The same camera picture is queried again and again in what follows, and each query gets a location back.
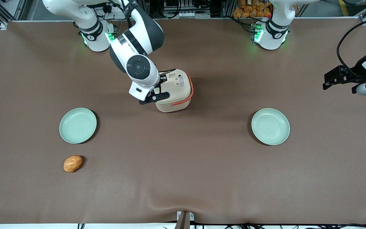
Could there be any bag of orange bread rolls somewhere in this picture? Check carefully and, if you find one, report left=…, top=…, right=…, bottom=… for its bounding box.
left=233, top=0, right=273, bottom=18

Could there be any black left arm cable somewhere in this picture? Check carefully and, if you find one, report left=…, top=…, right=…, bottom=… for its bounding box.
left=336, top=16, right=366, bottom=80

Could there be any orange-brown bread roll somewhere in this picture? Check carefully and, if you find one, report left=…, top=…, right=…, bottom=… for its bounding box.
left=64, top=155, right=83, bottom=173

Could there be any pale green round plate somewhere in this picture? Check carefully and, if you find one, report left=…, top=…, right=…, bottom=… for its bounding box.
left=59, top=108, right=97, bottom=144
left=251, top=108, right=290, bottom=146

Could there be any metal table edge bracket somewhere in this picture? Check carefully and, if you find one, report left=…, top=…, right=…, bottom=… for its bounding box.
left=176, top=211, right=195, bottom=229

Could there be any brown table cover mat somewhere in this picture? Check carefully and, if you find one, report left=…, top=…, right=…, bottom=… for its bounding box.
left=0, top=17, right=366, bottom=225

